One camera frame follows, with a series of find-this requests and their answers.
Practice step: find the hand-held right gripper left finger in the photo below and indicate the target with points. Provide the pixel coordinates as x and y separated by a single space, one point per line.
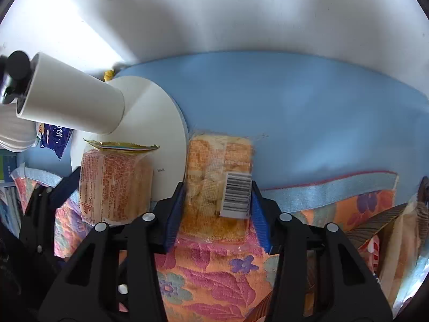
174 221

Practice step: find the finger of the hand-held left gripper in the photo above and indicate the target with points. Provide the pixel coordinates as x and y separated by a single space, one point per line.
65 186

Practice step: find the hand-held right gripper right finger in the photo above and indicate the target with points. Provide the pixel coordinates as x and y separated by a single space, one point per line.
259 221

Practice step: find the orange noodle snack packet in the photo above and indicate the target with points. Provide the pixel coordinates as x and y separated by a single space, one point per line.
114 187

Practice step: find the blue snack packet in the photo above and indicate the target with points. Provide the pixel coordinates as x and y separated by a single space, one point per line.
55 137

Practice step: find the white blue paper stack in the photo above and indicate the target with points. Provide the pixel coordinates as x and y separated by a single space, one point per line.
8 208

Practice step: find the green cardboard box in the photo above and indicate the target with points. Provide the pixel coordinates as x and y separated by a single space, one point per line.
6 167

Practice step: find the floral orange cloth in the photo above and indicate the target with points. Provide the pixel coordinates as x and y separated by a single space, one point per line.
214 275

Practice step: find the white ceramic vase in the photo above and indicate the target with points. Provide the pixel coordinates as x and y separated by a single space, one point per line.
13 130

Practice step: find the white desk lamp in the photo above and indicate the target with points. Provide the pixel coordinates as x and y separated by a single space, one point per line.
67 97

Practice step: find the small yellow object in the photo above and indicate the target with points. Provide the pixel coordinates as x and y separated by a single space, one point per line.
109 74

